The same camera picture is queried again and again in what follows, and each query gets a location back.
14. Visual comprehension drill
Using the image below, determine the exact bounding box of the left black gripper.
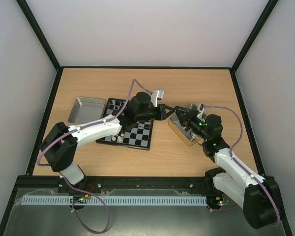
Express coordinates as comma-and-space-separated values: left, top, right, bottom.
136, 105, 176, 122

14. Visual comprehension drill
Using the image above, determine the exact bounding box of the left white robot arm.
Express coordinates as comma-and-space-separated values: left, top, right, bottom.
40, 90, 175, 185

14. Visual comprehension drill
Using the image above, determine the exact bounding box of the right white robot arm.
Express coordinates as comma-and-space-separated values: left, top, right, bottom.
175, 104, 284, 229

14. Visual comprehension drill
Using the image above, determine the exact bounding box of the gold metal tin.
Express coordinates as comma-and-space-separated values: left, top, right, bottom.
168, 103, 206, 147

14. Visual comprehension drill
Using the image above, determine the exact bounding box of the black and grey chessboard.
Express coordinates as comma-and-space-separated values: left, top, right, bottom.
96, 98, 153, 150

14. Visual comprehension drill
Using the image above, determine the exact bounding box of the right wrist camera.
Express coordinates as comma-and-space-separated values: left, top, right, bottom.
197, 104, 206, 120

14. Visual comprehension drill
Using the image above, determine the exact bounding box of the metal base plate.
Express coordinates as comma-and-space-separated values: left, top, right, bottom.
4, 189, 285, 236

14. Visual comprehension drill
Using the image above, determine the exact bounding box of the light blue cable duct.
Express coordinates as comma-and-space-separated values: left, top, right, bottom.
19, 195, 207, 206

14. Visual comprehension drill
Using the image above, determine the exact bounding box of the black aluminium frame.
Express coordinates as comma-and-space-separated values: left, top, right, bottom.
0, 0, 295, 236

